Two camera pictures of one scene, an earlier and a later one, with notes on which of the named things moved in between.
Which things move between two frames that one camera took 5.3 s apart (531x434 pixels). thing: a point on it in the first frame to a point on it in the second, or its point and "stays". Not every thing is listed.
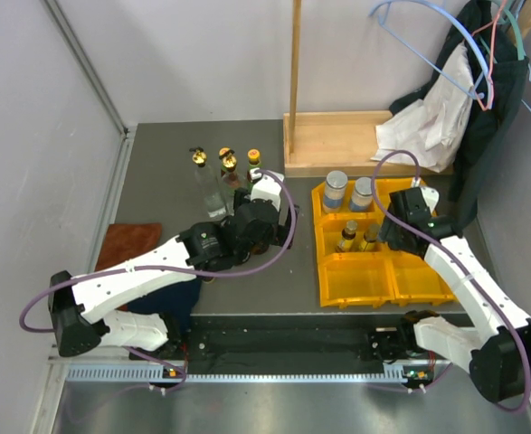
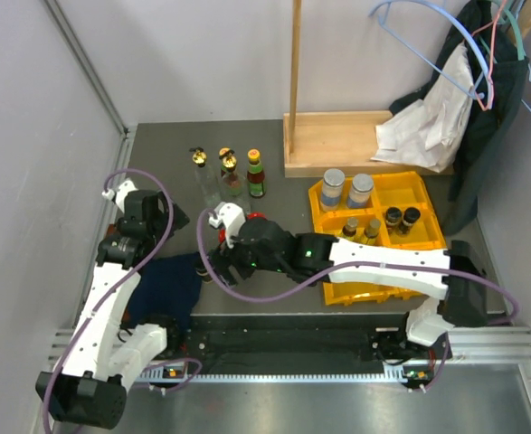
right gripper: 389,235 to 225,257
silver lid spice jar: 362,199 stays
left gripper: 281,235 to 162,199
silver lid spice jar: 334,191 stays
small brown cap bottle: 348,234 stays
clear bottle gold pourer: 208,185 stays
